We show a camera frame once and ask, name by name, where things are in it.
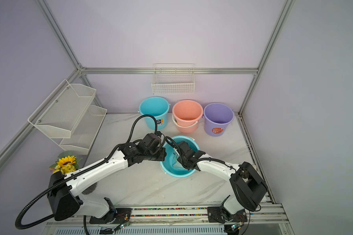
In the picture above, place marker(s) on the sunflower bouquet in vase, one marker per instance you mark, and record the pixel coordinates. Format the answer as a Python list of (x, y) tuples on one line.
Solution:
[(67, 162)]

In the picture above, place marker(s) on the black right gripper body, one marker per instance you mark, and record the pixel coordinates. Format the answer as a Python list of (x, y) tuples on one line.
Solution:
[(183, 160)]

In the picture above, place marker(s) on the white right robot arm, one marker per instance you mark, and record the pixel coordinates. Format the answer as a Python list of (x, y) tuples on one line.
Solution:
[(248, 187)]

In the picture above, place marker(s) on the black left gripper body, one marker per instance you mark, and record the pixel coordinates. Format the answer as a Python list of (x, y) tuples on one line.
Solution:
[(158, 155)]

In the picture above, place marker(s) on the mint green microfibre cloth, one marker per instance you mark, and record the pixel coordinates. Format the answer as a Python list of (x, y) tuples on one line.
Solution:
[(172, 160)]

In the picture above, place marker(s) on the pink plastic bucket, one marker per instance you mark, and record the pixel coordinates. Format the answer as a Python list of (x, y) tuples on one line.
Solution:
[(186, 116)]

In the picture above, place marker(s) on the teal bucket being wiped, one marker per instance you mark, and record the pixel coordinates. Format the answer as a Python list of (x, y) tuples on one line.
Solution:
[(175, 173)]

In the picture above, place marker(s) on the teal bucket at back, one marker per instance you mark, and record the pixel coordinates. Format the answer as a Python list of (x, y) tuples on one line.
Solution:
[(158, 107)]

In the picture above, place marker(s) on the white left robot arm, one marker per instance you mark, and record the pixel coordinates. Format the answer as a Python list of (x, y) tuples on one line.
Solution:
[(68, 199)]

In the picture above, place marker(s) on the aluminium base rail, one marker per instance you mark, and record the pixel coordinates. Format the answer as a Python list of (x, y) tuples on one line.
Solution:
[(268, 219)]

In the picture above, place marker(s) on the white wire wall basket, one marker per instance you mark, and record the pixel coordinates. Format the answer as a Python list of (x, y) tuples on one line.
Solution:
[(173, 79)]

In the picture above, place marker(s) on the white two-tier mesh shelf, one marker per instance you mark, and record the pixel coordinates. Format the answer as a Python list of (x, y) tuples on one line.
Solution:
[(69, 118)]

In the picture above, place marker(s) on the purple plastic bucket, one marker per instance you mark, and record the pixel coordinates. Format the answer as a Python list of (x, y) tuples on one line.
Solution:
[(217, 117)]

